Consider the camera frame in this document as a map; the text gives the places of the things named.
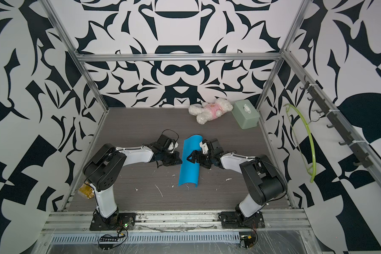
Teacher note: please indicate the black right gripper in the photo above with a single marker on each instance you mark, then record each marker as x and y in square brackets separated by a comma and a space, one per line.
[195, 152]

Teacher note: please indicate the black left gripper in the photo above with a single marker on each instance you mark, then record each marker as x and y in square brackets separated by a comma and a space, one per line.
[169, 156]

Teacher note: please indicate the blue rectangular paper sheet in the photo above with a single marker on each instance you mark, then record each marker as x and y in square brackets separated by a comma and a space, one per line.
[189, 173]

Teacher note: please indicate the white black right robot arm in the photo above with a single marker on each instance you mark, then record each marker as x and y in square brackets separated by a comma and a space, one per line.
[263, 180]

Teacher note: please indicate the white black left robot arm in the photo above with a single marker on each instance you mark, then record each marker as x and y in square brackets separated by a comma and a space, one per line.
[103, 169]

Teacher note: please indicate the white plush toy pink shirt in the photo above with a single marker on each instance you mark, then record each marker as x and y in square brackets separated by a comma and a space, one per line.
[210, 111]

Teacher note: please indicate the green tissue box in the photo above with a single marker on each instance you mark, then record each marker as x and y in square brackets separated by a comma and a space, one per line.
[245, 114]

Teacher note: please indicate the yellow plastic packet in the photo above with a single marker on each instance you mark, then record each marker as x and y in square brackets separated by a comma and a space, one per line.
[86, 191]

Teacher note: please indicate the black connector board right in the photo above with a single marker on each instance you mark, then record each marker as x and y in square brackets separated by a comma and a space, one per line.
[247, 241]

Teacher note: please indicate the black connector board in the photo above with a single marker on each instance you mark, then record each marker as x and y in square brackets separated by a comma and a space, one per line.
[108, 242]
[247, 241]

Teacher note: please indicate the black connector board left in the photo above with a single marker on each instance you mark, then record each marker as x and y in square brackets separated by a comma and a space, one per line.
[108, 242]

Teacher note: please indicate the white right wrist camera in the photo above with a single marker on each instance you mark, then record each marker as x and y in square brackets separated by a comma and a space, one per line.
[211, 146]

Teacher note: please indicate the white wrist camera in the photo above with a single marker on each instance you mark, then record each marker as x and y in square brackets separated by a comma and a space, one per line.
[211, 146]
[166, 144]

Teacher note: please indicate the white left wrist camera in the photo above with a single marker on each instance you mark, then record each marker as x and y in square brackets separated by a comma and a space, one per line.
[166, 144]

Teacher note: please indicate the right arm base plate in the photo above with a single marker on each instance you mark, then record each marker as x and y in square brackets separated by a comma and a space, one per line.
[236, 220]

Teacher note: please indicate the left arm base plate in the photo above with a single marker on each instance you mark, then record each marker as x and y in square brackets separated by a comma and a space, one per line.
[115, 222]

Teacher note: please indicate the white slotted cable duct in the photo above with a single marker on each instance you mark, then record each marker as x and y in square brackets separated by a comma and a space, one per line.
[149, 237]

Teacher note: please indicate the black wall hook rack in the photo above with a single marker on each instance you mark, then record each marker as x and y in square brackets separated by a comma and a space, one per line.
[330, 111]

